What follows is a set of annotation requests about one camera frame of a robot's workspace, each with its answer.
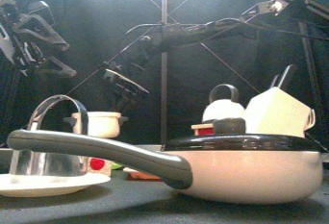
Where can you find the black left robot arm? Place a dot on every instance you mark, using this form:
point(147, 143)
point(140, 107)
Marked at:
point(38, 10)

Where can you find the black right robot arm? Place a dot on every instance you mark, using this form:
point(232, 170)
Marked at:
point(214, 30)

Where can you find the red box with wooden top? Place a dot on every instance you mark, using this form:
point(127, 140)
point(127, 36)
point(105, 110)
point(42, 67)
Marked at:
point(204, 129)

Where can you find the green toy food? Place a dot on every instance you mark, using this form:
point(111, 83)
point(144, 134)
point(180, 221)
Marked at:
point(116, 166)

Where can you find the red toy item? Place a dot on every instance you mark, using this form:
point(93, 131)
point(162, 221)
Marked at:
point(97, 165)

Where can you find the orange toy food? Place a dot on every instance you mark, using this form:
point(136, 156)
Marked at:
point(143, 176)

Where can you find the silver metal kettle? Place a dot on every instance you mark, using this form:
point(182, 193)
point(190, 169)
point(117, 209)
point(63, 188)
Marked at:
point(42, 162)

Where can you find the black saucepan lid with knob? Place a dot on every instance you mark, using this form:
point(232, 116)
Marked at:
point(239, 142)

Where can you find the white plate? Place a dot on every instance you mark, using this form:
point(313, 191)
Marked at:
point(46, 183)

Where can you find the white angular pitcher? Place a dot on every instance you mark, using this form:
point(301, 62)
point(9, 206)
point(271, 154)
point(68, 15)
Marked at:
point(275, 112)

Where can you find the white utensil on knife block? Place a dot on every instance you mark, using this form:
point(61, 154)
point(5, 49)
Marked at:
point(310, 119)

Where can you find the vertical metal frame pole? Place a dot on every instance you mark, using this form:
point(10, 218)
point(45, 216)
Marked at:
point(163, 83)

